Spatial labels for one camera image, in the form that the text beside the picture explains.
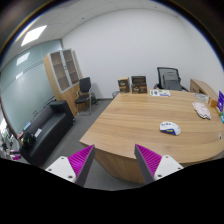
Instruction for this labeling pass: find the grey waste bin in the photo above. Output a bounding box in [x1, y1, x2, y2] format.
[112, 91, 119, 99]

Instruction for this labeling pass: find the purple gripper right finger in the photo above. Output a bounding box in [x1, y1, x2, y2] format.
[134, 144, 183, 184]

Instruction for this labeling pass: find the large dark cardboard box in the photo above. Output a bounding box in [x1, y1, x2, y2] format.
[131, 75, 147, 94]

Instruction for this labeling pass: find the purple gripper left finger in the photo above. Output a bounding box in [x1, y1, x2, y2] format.
[46, 145, 95, 186]

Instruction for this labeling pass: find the black leather sofa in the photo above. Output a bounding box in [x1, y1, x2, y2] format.
[20, 100, 74, 167]

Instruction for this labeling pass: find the wooden glass-door cabinet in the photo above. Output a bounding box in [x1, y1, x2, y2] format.
[43, 49, 80, 115]

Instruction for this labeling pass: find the wooden side cabinet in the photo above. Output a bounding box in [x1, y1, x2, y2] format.
[190, 79, 218, 107]

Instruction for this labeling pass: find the small brown cardboard box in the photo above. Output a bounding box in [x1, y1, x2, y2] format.
[118, 77, 130, 93]

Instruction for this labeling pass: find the ceiling light panel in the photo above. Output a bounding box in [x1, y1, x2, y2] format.
[21, 25, 47, 46]

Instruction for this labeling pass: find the black visitor chair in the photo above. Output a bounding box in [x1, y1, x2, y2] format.
[75, 77, 92, 108]

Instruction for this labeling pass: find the grey mesh office chair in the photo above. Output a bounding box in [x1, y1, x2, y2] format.
[154, 67, 187, 91]

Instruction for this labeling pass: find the white green leaflet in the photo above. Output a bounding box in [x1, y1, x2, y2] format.
[150, 89, 170, 97]

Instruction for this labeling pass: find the purple box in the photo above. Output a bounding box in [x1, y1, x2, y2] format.
[217, 91, 224, 112]

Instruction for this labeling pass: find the wooden office desk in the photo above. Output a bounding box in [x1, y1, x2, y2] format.
[80, 91, 224, 183]

